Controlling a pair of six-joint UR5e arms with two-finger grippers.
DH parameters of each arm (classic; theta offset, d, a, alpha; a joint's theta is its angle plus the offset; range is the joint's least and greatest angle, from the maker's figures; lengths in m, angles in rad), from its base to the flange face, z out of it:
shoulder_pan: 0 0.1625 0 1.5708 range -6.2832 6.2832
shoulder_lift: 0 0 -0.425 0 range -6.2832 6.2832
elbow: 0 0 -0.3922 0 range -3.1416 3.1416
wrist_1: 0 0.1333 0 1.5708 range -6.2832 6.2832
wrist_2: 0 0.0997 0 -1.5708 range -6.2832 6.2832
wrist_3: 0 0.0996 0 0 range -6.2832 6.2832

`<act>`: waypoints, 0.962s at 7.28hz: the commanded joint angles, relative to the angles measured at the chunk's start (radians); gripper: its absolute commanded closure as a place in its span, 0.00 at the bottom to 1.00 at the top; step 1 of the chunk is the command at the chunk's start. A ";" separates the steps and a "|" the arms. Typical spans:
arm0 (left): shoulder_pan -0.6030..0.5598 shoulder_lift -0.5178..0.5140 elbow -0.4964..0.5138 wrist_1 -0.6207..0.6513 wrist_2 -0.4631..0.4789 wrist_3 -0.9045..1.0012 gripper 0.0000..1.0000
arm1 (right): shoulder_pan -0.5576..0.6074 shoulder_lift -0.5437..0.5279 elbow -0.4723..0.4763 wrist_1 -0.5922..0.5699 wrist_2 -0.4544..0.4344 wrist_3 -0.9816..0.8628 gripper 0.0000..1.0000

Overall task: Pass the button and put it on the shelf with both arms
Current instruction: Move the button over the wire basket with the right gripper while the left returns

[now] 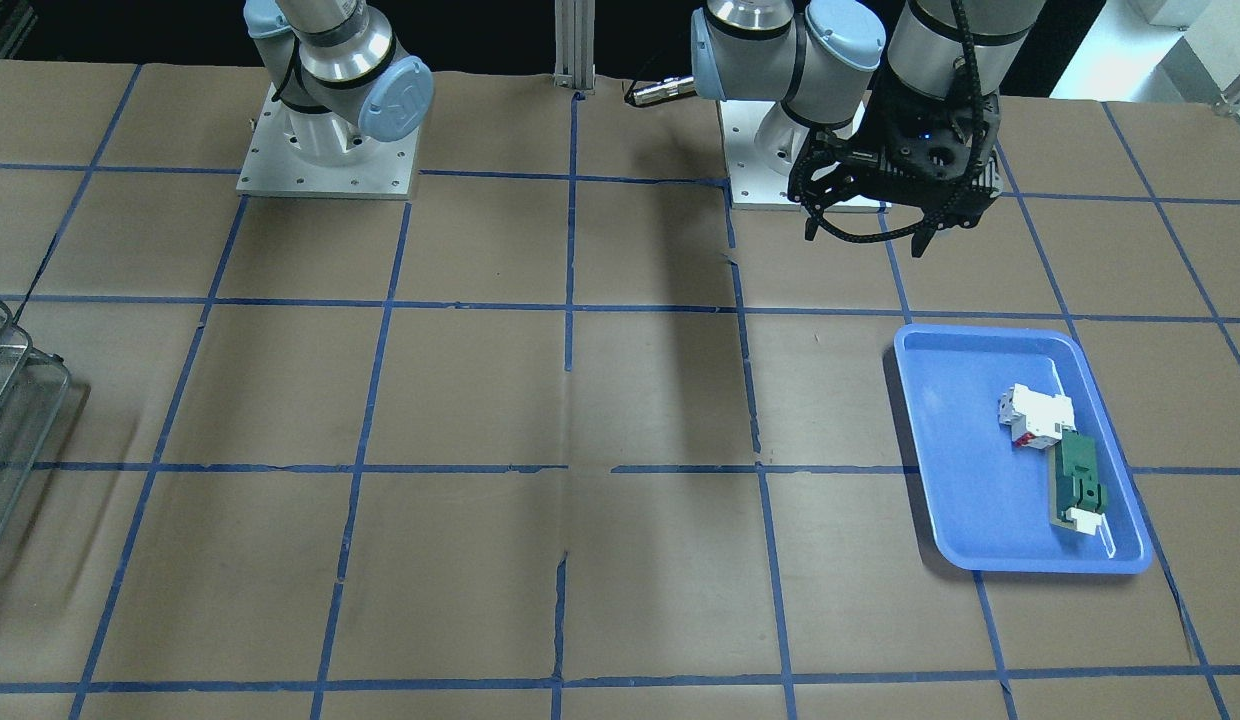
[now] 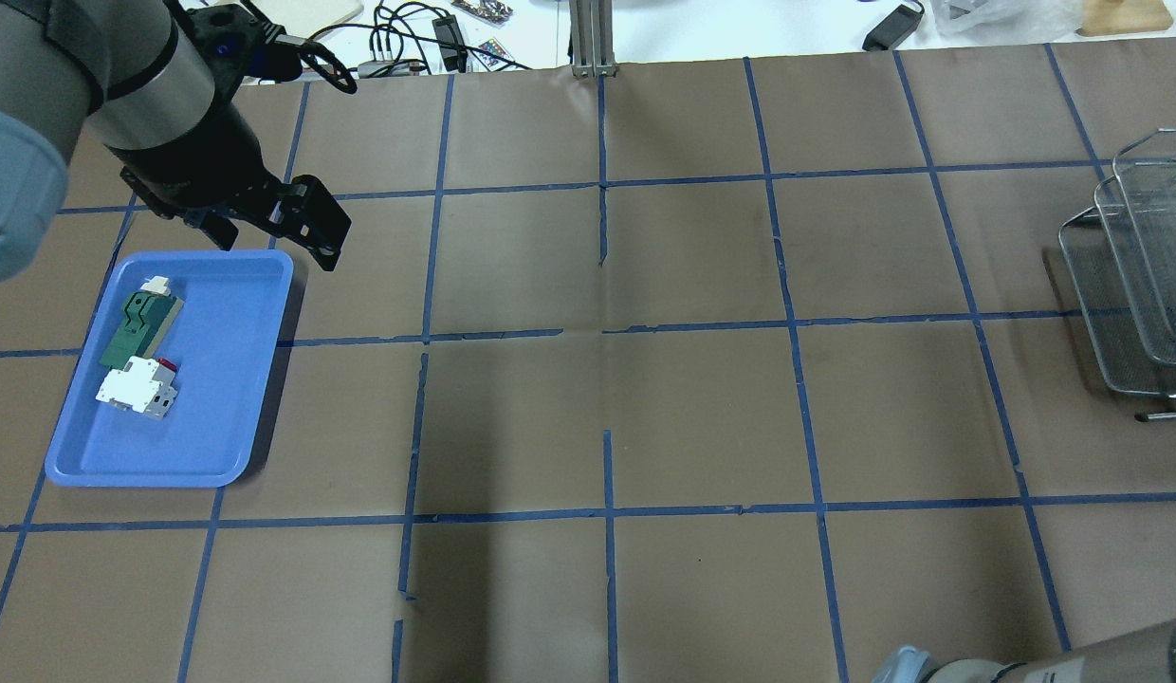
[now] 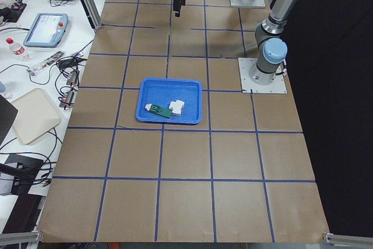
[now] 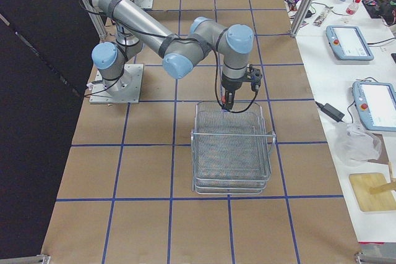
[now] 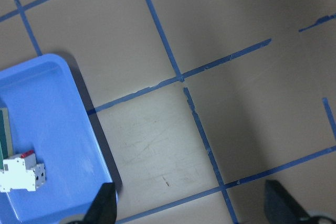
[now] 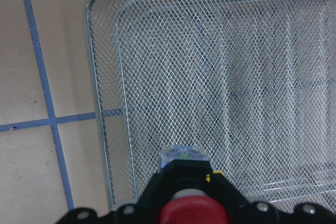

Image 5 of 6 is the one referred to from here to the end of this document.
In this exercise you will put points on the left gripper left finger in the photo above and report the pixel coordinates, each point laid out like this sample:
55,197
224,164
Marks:
104,206

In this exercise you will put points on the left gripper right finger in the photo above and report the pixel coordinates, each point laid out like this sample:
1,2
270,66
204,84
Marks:
280,206

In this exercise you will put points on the white circuit breaker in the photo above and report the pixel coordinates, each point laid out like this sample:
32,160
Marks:
22,171

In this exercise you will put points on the blue plastic tray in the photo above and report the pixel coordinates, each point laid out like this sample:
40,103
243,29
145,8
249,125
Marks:
47,115

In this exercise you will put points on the green circuit board module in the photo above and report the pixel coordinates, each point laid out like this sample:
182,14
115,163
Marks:
6,137

